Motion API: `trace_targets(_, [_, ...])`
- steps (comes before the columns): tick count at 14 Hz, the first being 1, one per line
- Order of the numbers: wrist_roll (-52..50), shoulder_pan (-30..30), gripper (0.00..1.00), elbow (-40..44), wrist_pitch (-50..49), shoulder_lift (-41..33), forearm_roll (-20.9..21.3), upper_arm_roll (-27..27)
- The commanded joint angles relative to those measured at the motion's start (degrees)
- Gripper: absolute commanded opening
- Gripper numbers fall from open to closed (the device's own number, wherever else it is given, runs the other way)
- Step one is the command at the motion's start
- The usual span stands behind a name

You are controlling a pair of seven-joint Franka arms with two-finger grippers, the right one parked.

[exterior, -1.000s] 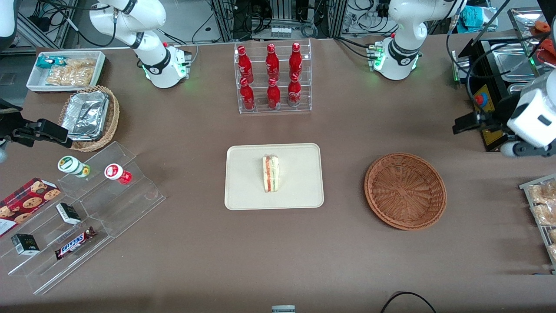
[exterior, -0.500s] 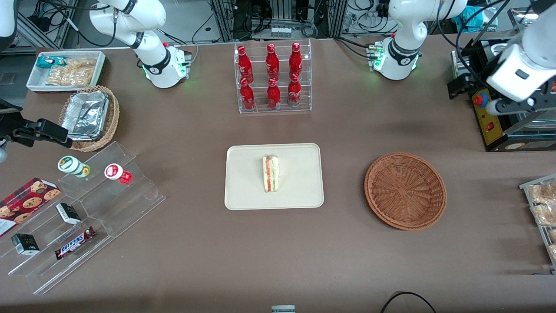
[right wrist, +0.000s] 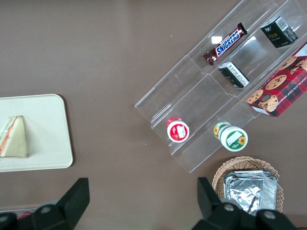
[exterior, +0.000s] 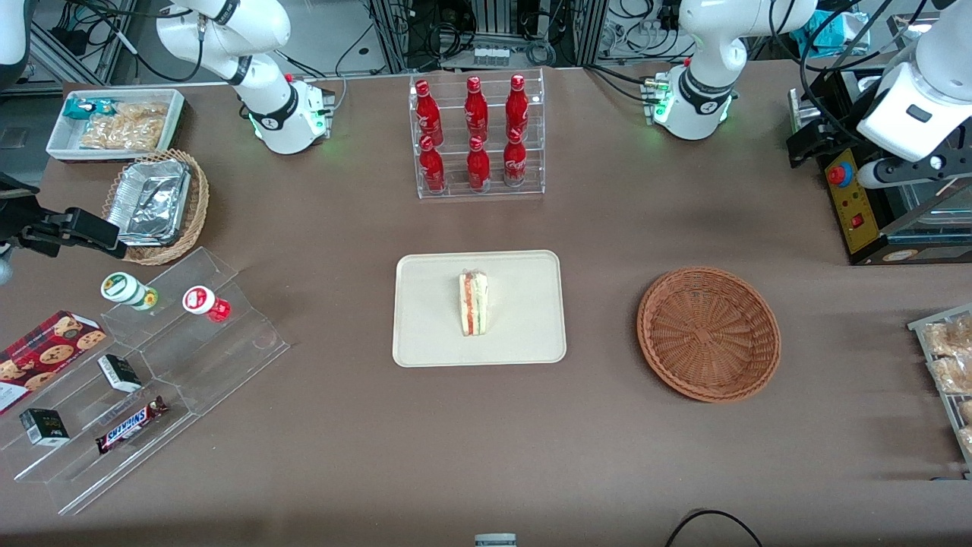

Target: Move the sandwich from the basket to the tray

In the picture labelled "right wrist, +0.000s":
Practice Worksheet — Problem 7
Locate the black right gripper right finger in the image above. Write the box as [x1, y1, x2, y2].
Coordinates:
[191, 177, 297, 230]

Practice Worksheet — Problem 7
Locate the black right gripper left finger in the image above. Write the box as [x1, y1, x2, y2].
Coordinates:
[0, 177, 90, 230]

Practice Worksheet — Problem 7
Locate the triangle sandwich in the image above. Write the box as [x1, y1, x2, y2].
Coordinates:
[0, 115, 29, 159]

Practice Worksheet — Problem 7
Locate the light wicker basket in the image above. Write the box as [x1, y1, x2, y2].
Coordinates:
[212, 156, 283, 214]

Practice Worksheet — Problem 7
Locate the cream plastic tray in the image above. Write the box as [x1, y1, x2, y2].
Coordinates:
[0, 93, 73, 173]

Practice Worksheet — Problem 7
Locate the silver foil container stack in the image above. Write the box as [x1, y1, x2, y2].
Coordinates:
[223, 169, 280, 216]

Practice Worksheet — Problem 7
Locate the clear acrylic bottle rack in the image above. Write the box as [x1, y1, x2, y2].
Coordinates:
[0, 205, 36, 220]

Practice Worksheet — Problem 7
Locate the green-lid sunflower cup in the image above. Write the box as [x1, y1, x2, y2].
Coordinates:
[213, 121, 248, 152]

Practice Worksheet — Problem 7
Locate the red-lid small cup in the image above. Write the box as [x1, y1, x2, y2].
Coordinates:
[166, 115, 190, 143]

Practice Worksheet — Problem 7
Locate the clear acrylic stepped stand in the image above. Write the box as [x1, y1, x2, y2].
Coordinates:
[134, 0, 307, 173]

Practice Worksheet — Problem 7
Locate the red plaid cookie box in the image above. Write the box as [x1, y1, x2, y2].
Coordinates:
[246, 42, 307, 118]

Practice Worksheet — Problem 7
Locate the small black carton box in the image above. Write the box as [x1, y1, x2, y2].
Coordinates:
[218, 61, 250, 89]
[260, 16, 299, 49]

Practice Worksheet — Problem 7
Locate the Snickers chocolate bar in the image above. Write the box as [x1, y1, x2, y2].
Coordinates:
[203, 23, 248, 67]

